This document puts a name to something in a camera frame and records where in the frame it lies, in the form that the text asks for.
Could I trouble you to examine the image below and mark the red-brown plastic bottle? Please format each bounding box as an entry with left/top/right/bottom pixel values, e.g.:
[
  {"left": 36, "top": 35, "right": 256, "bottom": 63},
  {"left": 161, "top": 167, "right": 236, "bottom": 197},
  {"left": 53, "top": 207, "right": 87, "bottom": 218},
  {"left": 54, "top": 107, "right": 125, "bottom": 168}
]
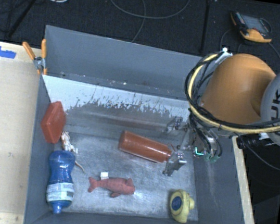
[{"left": 116, "top": 129, "right": 175, "bottom": 166}]

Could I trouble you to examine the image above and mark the yellow and blue round toy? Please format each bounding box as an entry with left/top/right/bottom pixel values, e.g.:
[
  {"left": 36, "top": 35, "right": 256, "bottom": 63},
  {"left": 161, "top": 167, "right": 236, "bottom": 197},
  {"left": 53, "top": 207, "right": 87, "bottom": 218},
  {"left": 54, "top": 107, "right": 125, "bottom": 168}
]
[{"left": 166, "top": 188, "right": 197, "bottom": 224}]

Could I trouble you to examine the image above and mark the pale wood flat board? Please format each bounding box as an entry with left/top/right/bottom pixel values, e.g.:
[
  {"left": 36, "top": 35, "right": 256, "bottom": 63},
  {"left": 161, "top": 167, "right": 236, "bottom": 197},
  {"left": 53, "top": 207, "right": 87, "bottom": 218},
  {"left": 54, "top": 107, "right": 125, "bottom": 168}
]
[{"left": 0, "top": 57, "right": 48, "bottom": 219}]

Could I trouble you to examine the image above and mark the black cylinder on white bracket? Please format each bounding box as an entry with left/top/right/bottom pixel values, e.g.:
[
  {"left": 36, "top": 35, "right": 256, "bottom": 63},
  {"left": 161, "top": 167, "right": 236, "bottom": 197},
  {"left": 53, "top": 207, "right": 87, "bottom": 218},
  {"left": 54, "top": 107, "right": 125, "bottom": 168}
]
[{"left": 235, "top": 129, "right": 277, "bottom": 155}]

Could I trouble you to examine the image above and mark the tan toy lizard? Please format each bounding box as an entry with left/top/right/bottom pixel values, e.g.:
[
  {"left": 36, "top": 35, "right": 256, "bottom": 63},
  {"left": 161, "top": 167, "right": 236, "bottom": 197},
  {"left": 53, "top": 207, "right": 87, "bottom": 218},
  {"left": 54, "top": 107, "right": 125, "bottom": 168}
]
[{"left": 55, "top": 130, "right": 92, "bottom": 174}]

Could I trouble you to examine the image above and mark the red toy fish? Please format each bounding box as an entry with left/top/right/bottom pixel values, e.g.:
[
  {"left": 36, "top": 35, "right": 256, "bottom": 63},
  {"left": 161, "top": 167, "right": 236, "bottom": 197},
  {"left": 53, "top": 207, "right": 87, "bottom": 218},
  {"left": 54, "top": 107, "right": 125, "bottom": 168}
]
[{"left": 85, "top": 170, "right": 138, "bottom": 202}]

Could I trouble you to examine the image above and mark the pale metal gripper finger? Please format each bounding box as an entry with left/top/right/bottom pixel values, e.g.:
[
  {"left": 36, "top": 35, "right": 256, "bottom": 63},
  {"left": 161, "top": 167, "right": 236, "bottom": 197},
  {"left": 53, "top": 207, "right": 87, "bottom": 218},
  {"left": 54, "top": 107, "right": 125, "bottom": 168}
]
[
  {"left": 162, "top": 150, "right": 189, "bottom": 179},
  {"left": 164, "top": 114, "right": 184, "bottom": 136}
]

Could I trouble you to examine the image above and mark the blue plastic bottle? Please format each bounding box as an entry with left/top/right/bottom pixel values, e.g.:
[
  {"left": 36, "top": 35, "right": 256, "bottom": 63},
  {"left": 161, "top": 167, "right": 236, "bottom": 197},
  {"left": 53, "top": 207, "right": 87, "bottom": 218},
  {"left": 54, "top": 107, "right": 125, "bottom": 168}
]
[{"left": 40, "top": 148, "right": 82, "bottom": 217}]

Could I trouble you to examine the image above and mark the grey metal bin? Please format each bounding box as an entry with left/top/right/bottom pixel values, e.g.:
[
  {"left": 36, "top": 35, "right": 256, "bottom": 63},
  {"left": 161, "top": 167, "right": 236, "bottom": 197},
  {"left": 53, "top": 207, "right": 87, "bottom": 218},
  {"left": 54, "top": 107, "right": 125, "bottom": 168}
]
[{"left": 14, "top": 24, "right": 276, "bottom": 224}]

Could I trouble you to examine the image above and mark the red-brown flat block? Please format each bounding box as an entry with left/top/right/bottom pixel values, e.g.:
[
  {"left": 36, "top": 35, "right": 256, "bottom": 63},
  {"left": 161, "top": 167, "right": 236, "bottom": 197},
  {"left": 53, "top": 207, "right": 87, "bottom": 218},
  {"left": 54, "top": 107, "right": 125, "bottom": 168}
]
[{"left": 37, "top": 98, "right": 70, "bottom": 146}]

